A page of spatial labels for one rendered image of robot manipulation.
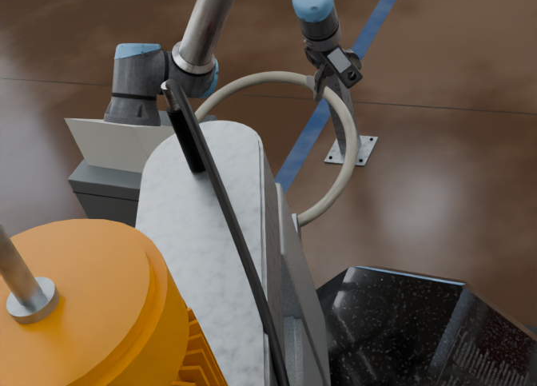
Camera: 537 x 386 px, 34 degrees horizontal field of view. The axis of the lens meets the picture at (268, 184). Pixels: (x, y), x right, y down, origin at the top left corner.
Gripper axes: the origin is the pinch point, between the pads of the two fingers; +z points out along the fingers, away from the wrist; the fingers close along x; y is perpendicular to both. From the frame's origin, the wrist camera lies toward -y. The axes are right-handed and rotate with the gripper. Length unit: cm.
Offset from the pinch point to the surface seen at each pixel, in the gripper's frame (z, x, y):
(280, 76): 7.8, 7.8, 19.0
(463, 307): 31, 10, -56
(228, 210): -80, 47, -52
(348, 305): 32, 32, -36
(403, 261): 140, -6, 0
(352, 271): 37, 25, -28
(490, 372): 35, 16, -72
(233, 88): 8.1, 19.5, 25.4
